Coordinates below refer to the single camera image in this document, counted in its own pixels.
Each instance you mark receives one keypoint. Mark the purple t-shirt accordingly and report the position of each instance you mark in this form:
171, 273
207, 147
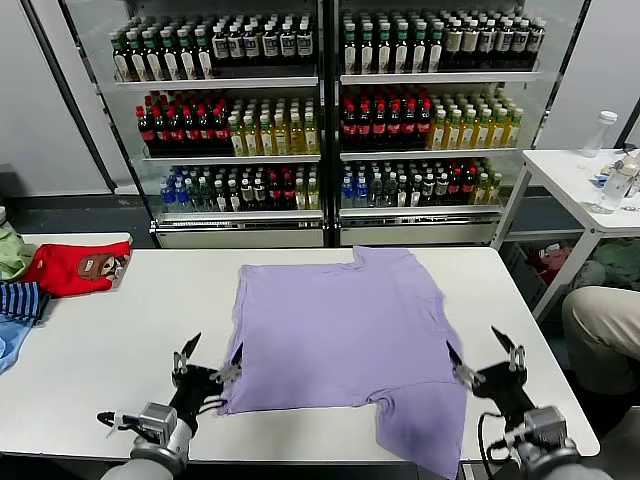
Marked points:
340, 325

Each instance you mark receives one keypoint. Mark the light green garment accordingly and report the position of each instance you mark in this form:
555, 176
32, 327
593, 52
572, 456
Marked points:
12, 255

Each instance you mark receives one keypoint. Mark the black plastic crate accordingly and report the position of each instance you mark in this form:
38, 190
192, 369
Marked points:
520, 275

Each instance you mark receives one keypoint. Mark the light blue garment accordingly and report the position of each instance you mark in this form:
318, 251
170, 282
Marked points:
10, 345

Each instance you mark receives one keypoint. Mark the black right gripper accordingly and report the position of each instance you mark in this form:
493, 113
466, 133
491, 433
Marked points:
505, 387

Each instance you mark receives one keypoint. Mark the dark bottle tan label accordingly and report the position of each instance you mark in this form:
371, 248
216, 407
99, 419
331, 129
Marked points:
453, 42
469, 42

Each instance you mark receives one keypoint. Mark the dark bottle grey label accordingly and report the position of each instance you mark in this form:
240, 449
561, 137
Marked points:
305, 44
486, 42
519, 40
270, 45
502, 41
236, 47
288, 44
220, 47
251, 46
535, 39

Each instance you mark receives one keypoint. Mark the silver left wrist camera block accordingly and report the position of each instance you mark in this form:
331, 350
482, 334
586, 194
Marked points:
157, 420

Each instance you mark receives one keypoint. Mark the grey crumpled garment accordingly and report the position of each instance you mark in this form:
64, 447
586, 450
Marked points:
587, 277

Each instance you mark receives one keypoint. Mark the black framed cabinet door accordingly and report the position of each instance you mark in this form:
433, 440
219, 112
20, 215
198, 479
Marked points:
73, 100
560, 75

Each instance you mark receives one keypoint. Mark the red crumpled garment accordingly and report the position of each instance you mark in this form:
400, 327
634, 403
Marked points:
552, 262

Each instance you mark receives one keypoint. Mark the green cap white label bottle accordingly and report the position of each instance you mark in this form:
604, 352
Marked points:
170, 61
436, 54
205, 59
401, 55
419, 54
367, 55
120, 62
187, 60
351, 55
153, 62
137, 62
384, 55

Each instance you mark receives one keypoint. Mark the small dark drink bottle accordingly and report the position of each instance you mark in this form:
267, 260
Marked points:
234, 196
247, 194
402, 192
415, 192
441, 189
260, 194
428, 191
221, 196

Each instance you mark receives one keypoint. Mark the person leg beige trousers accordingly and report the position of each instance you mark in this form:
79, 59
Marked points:
605, 330

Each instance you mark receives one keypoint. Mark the glass beverage display cabinet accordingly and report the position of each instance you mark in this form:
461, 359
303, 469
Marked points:
240, 237
415, 234

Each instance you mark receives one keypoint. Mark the red cap cola bottle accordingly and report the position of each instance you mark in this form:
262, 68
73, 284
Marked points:
350, 127
410, 127
424, 126
220, 130
205, 131
379, 127
364, 127
274, 192
288, 192
145, 131
175, 131
190, 131
395, 127
454, 189
160, 131
468, 187

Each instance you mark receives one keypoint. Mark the blue striped garment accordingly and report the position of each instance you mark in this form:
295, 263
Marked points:
20, 300

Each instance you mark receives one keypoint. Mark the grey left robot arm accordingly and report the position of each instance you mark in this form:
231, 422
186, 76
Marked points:
155, 460

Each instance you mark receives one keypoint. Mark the blue label water bottle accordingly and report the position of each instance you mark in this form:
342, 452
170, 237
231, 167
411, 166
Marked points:
361, 192
182, 197
347, 192
167, 197

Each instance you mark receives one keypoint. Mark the white side table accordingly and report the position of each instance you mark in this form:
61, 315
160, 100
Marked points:
560, 180

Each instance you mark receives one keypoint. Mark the clear bottle beige lid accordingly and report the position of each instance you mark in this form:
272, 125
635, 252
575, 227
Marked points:
612, 195

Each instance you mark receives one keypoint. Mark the clear bottle white cap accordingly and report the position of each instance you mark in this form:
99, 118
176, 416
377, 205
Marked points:
602, 135

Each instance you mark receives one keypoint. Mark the green tinted water bottle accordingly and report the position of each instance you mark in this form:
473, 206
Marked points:
376, 192
389, 192
195, 197
207, 196

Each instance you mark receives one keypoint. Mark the dark green garment pile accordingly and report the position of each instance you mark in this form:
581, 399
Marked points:
620, 265

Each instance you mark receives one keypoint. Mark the red garment bear print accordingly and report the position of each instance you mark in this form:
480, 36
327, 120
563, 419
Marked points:
65, 272

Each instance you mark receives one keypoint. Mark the silver right wrist camera block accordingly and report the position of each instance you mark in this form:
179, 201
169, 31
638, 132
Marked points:
545, 425

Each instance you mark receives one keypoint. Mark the silver wrist camera block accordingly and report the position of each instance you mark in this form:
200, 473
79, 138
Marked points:
157, 420
545, 425

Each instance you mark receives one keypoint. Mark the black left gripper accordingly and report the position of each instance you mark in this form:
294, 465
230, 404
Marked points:
192, 390

